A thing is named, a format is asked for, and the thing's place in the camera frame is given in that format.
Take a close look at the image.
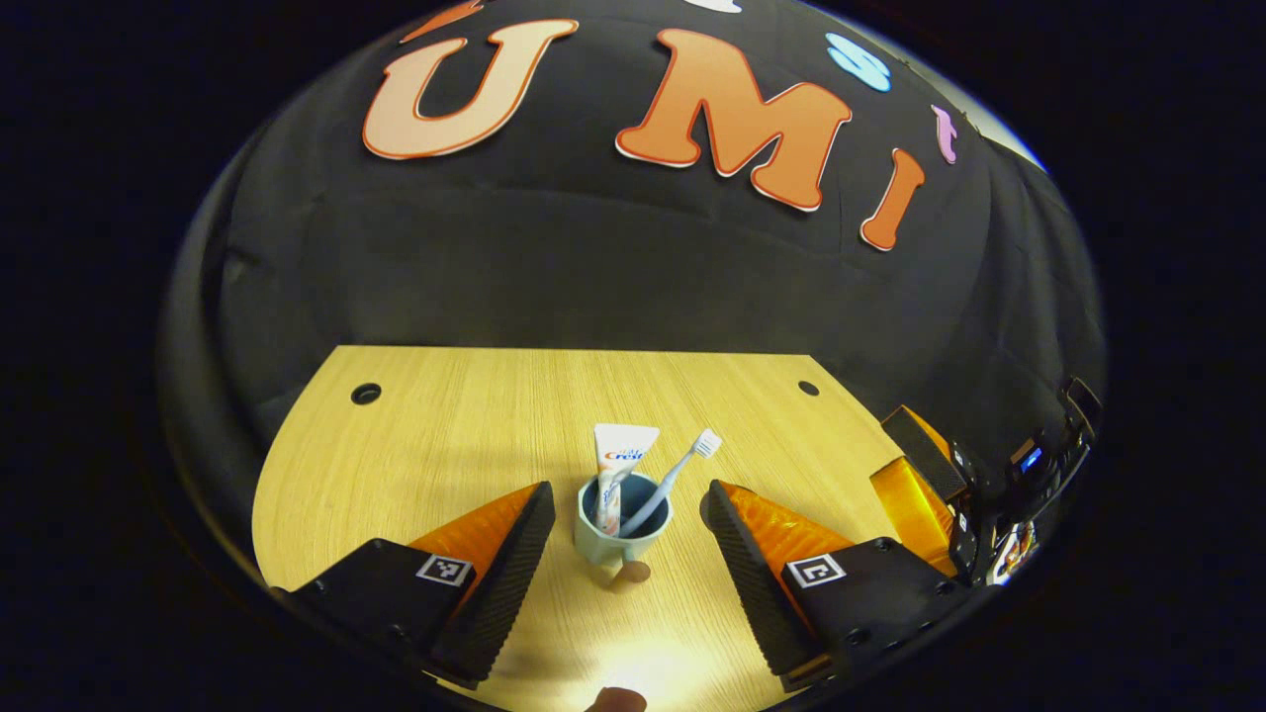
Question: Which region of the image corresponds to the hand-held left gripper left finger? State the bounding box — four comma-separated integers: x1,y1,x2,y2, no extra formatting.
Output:
272,481,557,691

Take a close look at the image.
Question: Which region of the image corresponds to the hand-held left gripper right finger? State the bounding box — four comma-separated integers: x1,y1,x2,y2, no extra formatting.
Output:
706,480,965,693

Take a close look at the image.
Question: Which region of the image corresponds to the light blue cup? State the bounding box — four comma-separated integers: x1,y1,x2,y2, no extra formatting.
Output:
575,471,675,584

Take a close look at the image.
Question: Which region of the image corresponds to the white toothbrush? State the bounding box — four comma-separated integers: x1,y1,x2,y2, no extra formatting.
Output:
618,428,724,538

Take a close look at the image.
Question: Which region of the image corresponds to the white toothpaste tube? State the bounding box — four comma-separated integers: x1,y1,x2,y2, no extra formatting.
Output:
593,423,661,537

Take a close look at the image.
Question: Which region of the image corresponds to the wooden desktop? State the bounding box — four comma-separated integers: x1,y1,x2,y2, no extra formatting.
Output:
252,345,960,712

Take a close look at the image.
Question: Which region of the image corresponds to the black backdrop cloth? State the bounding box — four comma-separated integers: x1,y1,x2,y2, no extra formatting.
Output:
163,0,1107,584

